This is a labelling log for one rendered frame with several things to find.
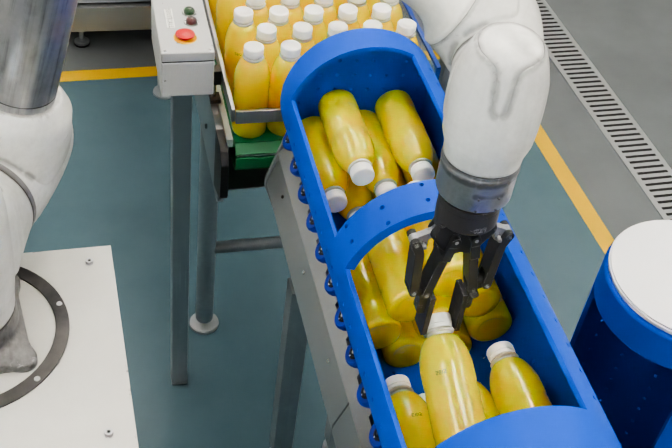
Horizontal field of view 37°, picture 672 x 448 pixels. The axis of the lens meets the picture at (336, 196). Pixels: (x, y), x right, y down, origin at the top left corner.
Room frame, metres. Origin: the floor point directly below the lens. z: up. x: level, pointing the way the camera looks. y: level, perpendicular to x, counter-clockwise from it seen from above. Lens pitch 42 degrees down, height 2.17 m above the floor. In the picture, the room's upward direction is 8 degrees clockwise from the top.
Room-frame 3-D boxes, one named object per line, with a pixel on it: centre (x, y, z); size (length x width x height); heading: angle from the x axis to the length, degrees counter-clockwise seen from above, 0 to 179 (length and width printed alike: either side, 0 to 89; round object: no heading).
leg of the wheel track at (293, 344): (1.45, 0.05, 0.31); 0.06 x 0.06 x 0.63; 19
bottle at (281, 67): (1.62, 0.13, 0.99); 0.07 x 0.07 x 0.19
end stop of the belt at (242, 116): (1.61, 0.03, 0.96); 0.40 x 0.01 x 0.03; 109
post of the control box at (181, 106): (1.64, 0.34, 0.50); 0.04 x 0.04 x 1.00; 19
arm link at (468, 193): (0.90, -0.16, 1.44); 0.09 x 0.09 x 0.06
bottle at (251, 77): (1.60, 0.19, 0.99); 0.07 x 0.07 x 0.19
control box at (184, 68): (1.64, 0.34, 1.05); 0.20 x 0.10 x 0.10; 19
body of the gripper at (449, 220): (0.90, -0.16, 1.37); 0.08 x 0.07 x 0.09; 109
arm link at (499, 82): (0.91, -0.16, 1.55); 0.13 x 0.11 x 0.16; 177
